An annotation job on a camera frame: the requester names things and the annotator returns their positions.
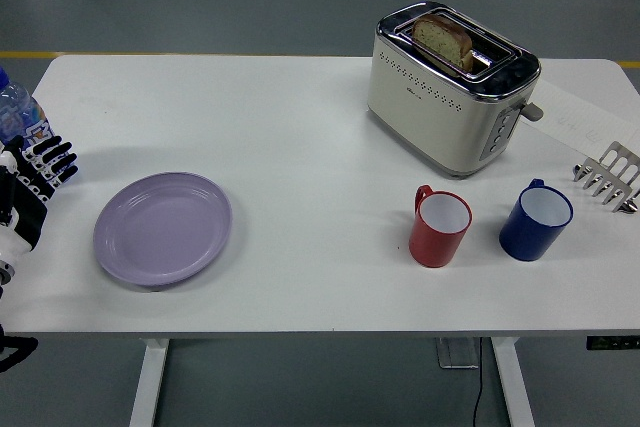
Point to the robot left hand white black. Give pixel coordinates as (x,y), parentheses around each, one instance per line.
(27,207)

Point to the black table control panel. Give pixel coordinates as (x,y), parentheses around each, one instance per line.
(612,343)

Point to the clear drink bottle blue label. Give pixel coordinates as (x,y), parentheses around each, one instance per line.
(20,112)

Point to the white paper sheet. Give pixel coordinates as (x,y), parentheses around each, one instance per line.
(575,114)

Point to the silver metal toast rack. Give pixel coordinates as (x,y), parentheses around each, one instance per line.
(607,174)

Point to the red mug white inside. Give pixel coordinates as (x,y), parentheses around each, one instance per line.
(432,244)

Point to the cream and chrome toaster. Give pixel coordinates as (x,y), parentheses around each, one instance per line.
(430,117)

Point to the purple round plate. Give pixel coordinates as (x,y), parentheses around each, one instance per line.
(162,229)

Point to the seeded bread slice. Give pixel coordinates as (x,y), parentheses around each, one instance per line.
(442,39)

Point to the blue mug white inside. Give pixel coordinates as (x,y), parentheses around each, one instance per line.
(525,239)

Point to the clear bracket under table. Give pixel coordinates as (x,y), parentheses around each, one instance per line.
(457,353)

